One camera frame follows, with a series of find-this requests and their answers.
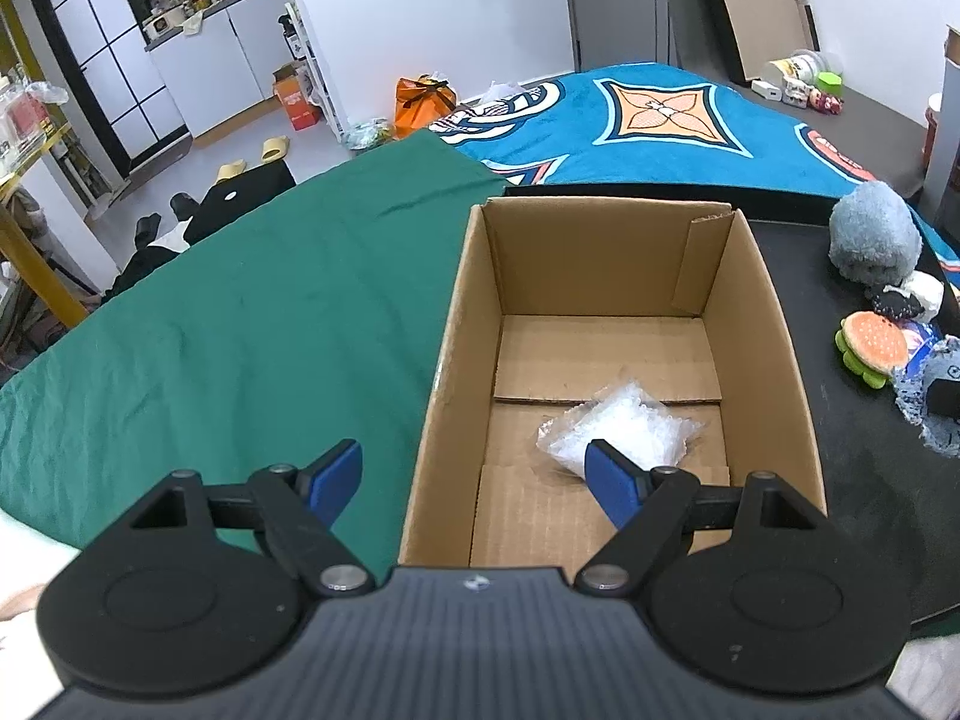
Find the black frilly soft toy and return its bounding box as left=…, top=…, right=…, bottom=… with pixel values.
left=870, top=286, right=920, bottom=325

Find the blue printed blanket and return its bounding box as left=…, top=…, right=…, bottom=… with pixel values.
left=431, top=64, right=960, bottom=295

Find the clear crinkled plastic bag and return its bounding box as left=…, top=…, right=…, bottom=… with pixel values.
left=535, top=382, right=706, bottom=482

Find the burger plush toy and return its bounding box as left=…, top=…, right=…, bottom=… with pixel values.
left=837, top=310, right=911, bottom=392

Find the orange cardboard box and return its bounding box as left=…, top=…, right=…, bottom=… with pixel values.
left=272, top=62, right=325, bottom=133

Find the orange bag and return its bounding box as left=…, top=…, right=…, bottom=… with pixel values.
left=394, top=75, right=459, bottom=141

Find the black framed glass door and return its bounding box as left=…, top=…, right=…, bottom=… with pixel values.
left=22, top=0, right=192, bottom=175

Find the black tray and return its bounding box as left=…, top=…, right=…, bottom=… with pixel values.
left=502, top=184, right=960, bottom=625

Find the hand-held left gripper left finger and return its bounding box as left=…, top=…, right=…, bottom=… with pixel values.
left=84, top=439, right=376, bottom=599

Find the white plush toy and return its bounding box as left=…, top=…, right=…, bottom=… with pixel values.
left=898, top=270, right=945, bottom=322

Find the grey fuzzy plush toy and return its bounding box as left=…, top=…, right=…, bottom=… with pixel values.
left=828, top=181, right=924, bottom=288

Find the grey knitted item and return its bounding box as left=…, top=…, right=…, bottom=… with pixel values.
left=891, top=337, right=960, bottom=452

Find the brown cardboard box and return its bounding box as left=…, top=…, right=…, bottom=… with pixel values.
left=397, top=197, right=830, bottom=571

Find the brown wooden board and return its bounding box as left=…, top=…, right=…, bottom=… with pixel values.
left=686, top=0, right=817, bottom=85

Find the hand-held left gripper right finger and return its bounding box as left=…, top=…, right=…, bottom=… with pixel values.
left=574, top=439, right=833, bottom=599

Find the green cloth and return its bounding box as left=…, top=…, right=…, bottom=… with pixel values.
left=0, top=131, right=512, bottom=550

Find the white cabinet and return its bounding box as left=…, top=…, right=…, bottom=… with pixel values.
left=145, top=0, right=302, bottom=142

